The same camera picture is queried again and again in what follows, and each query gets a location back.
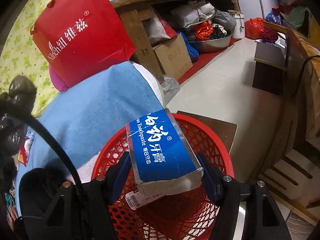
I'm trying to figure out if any black cable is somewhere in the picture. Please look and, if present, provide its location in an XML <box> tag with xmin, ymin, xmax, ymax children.
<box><xmin>0</xmin><ymin>100</ymin><xmax>85</xmax><ymax>193</ymax></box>

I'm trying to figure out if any small dark wooden stool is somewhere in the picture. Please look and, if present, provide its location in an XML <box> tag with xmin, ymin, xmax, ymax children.
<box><xmin>252</xmin><ymin>42</ymin><xmax>286</xmax><ymax>95</ymax></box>

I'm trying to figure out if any large metal basin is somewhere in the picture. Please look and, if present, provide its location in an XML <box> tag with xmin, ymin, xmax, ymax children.
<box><xmin>185</xmin><ymin>10</ymin><xmax>236</xmax><ymax>53</ymax></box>

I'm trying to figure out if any white barcode label paper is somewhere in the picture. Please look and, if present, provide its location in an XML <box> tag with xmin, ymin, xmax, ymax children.
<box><xmin>125</xmin><ymin>190</ymin><xmax>164</xmax><ymax>210</ymax></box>

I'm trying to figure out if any red paper shopping bag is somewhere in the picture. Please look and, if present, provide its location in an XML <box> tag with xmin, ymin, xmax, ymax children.
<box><xmin>30</xmin><ymin>0</ymin><xmax>136</xmax><ymax>87</ymax></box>

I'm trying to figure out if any blue blanket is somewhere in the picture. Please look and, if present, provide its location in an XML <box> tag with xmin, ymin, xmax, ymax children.
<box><xmin>15</xmin><ymin>61</ymin><xmax>164</xmax><ymax>215</ymax></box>

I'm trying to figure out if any brown cardboard box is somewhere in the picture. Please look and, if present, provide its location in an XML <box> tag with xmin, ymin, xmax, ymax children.
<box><xmin>153</xmin><ymin>35</ymin><xmax>193</xmax><ymax>80</ymax></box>

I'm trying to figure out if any pink white bed sheet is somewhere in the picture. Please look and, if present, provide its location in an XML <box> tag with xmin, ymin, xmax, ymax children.
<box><xmin>131</xmin><ymin>61</ymin><xmax>167</xmax><ymax>108</ymax></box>

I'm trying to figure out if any red plastic bag on floor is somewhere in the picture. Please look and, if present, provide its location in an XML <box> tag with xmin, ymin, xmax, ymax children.
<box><xmin>245</xmin><ymin>17</ymin><xmax>265</xmax><ymax>40</ymax></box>

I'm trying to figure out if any black plastic trash bag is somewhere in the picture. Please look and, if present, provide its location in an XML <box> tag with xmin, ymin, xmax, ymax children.
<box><xmin>1</xmin><ymin>75</ymin><xmax>37</xmax><ymax>194</ymax></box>

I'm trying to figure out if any magenta pillow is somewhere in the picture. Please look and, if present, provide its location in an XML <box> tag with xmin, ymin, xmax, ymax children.
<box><xmin>49</xmin><ymin>65</ymin><xmax>69</xmax><ymax>92</ymax></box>

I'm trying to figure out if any red plastic mesh basket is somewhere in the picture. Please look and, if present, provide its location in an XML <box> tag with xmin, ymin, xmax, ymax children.
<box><xmin>90</xmin><ymin>113</ymin><xmax>235</xmax><ymax>240</ymax></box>

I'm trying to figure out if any green clover pattern quilt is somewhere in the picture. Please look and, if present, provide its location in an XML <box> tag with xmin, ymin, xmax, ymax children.
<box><xmin>1</xmin><ymin>0</ymin><xmax>58</xmax><ymax>117</ymax></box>

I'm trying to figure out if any wooden shelf table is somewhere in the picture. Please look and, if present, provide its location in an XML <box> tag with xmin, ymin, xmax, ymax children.
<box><xmin>111</xmin><ymin>0</ymin><xmax>240</xmax><ymax>83</ymax></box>

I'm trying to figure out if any blue toothpaste box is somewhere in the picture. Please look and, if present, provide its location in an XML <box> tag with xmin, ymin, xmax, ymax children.
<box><xmin>126</xmin><ymin>109</ymin><xmax>203</xmax><ymax>197</ymax></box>

